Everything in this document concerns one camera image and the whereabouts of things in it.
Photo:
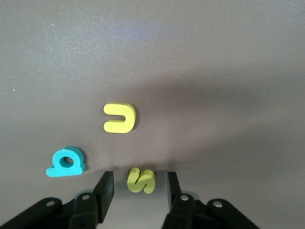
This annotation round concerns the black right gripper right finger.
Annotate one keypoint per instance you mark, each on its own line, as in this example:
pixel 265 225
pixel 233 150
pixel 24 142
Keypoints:
pixel 181 214

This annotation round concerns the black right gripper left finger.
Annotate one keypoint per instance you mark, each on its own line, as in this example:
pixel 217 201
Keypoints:
pixel 104 190

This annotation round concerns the yellow foam letter s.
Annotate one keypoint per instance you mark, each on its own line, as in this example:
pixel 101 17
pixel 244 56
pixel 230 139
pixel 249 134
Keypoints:
pixel 150 183

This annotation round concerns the teal foam letter b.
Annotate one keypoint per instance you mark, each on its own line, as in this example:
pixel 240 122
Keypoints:
pixel 62 172

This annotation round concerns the yellow foam letter u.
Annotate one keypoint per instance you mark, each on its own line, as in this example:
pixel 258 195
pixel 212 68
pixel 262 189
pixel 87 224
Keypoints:
pixel 129 118

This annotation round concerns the brown table cover sheet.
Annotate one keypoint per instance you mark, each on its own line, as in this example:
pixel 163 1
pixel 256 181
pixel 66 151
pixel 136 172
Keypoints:
pixel 190 59

